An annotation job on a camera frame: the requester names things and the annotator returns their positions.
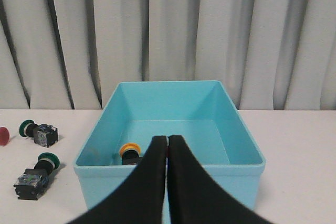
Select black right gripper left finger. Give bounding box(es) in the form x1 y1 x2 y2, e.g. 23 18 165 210
70 135 167 223

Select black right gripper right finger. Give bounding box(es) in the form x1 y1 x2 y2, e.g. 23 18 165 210
167 135 269 223

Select yellow button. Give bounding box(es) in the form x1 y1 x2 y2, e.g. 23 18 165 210
119 143 142 165

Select light blue plastic box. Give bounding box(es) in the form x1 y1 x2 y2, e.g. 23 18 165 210
74 81 265 223

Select green button front right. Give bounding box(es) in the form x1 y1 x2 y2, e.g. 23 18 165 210
13 152 60 200

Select green button lying sideways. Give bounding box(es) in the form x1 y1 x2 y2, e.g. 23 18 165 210
19 120 59 147

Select red button lying sideways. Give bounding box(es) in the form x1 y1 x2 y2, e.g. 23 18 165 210
0 127 10 146

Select grey pleated curtain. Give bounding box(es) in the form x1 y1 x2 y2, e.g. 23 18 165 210
1 0 335 110

